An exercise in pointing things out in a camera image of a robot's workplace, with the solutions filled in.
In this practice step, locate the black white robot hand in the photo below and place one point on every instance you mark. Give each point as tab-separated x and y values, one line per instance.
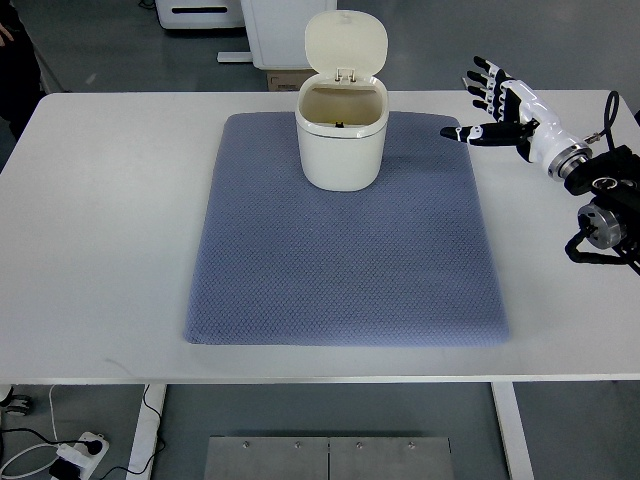
521	119

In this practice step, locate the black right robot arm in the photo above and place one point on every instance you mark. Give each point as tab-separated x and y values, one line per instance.
609	224

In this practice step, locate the white trash bin open lid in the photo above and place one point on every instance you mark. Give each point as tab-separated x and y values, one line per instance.
342	111

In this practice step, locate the blue textured mat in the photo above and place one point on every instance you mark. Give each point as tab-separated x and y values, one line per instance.
404	262

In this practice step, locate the cardboard box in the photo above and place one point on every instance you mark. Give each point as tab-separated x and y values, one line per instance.
287	80

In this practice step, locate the white cabinet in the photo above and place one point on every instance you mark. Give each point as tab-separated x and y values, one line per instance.
276	33

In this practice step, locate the right white table leg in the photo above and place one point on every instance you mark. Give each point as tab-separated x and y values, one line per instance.
512	432

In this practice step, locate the white table leg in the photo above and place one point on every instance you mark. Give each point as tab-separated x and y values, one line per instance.
512	432
146	443

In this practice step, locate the white appliance with slot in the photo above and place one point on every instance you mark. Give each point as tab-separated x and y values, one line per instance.
199	14

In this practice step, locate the metal floor plate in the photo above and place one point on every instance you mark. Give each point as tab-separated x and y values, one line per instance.
321	457

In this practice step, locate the left white table leg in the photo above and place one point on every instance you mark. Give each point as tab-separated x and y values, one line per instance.
146	443

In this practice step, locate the person in dark clothes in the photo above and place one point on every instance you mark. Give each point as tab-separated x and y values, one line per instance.
21	89

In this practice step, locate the white power strip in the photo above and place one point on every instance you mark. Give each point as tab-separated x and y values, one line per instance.
86	452

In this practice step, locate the caster wheel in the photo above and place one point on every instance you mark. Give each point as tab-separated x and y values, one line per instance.
14	404

